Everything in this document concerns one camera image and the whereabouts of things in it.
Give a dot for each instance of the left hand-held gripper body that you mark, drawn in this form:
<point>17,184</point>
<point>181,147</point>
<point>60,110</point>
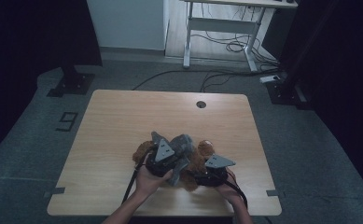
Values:
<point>163,155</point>

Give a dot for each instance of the grey tape strip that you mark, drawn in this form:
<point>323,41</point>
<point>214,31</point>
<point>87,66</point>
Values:
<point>56,191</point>
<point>274,193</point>

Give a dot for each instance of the black stand base plate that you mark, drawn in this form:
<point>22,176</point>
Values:
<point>286,91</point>
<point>73,82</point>

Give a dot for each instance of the person's left hand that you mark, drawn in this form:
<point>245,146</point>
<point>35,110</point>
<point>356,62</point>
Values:
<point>149,185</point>

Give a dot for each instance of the person's right hand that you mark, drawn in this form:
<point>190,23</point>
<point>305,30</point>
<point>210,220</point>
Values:
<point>230,193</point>

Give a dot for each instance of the white power strip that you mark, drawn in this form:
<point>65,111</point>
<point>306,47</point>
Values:
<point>270,79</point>

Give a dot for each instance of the white metal-frame desk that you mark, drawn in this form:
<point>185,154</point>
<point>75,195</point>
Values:
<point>219,25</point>

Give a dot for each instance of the brown teddy bear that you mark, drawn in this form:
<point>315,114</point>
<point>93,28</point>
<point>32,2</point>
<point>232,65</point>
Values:
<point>201,155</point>

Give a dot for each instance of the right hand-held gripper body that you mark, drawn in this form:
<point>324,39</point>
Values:
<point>216,174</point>

